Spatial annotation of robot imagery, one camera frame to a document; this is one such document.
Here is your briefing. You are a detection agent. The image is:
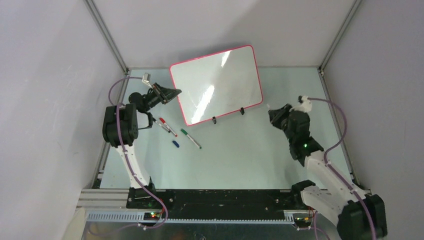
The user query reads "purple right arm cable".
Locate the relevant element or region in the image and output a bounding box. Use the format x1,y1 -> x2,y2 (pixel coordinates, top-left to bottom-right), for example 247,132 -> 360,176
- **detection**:
306,96 -> 379,240

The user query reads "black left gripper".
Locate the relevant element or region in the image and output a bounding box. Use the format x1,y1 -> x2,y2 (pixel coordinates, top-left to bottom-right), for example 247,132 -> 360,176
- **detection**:
143,82 -> 181,112

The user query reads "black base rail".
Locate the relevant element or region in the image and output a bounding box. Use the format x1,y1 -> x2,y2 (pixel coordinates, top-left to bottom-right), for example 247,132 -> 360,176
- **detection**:
126,188 -> 308,221

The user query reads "pink framed whiteboard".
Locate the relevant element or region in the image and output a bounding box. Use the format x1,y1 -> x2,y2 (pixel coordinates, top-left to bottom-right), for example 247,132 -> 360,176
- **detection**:
169,44 -> 264,126

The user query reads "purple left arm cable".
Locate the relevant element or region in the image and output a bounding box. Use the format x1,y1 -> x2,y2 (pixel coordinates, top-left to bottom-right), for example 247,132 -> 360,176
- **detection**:
87,76 -> 169,238

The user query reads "black cap marker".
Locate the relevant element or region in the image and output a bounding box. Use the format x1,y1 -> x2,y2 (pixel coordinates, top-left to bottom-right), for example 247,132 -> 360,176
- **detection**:
153,118 -> 171,133

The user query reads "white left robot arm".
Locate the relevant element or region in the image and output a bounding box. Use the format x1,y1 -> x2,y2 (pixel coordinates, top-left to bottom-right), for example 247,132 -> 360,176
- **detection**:
102,83 -> 182,208

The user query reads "blue marker cap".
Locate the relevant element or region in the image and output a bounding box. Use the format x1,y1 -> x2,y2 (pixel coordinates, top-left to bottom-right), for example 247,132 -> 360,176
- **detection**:
172,140 -> 180,148

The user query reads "aluminium frame profile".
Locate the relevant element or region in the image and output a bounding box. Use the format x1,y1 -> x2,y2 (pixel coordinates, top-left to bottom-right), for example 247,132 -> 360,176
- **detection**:
77,188 -> 301,225

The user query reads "green cap marker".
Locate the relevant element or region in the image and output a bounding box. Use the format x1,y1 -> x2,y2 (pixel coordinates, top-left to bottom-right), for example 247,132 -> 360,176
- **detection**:
180,128 -> 202,149

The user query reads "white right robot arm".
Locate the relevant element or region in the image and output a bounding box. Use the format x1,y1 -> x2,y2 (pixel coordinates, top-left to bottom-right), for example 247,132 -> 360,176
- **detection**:
268,104 -> 388,240

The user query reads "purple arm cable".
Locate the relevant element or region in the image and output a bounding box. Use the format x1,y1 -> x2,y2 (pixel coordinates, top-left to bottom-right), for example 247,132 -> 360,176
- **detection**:
306,96 -> 379,240
87,76 -> 169,238

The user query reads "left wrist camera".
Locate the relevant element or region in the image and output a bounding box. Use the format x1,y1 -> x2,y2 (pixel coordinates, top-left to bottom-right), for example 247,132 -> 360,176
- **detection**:
142,72 -> 153,89

